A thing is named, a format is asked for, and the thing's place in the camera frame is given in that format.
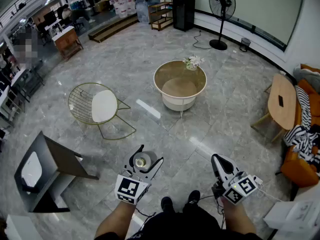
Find person's black shoe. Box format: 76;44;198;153
160;196;174;214
187;189;201;206

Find gold wire chair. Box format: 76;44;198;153
67;82;137;141

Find person's right forearm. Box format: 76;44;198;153
221;197;257;235

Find person's left black shoe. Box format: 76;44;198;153
160;196;174;214

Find white flat device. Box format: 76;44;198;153
21;150;43;188

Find person's right black shoe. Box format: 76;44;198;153
187;189;201;206

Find grey cushion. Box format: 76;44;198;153
292;65;320;92

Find black white striped blanket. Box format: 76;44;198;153
283;85;320;165

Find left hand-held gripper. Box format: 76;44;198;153
114;145;164;206

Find black fan power cable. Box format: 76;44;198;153
192;30;213;50

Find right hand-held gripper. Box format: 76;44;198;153
211;153;259;205

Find black mesh waste bin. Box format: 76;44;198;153
239;37;252;53

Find wooden shelf rack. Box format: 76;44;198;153
148;0;174;32

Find window with pale roller blinds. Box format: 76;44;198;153
164;0;306;50

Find black computer monitor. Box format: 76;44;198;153
43;10;58;27

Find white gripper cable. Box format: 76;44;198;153
253;175;283;202

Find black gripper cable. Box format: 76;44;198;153
199;195;226;230
136;206;157;235

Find orange sofa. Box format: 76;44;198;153
279;63;320;189

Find white flowers in vase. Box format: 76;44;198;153
182;55;206;72

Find dark square side table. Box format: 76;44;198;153
13;130;100;214

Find yellow cardboard box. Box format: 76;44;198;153
94;0;116;13

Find round glass coffee table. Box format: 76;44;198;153
153;59;208;119

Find person's black trousers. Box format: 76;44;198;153
127;203;263;240

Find wooden cabinet with white top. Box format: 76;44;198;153
51;25;84;61

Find oval wooden table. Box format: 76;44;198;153
250;73;298;144

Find white seat cushion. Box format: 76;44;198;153
91;89;118;124

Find person's left forearm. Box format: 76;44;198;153
94;200;137;240

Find tall black cabinet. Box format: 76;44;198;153
171;0;196;32

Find black standing fan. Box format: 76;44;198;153
208;0;237;51

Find wooden step platform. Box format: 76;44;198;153
87;13;140;44

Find person's black shirt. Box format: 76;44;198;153
94;231;121;240

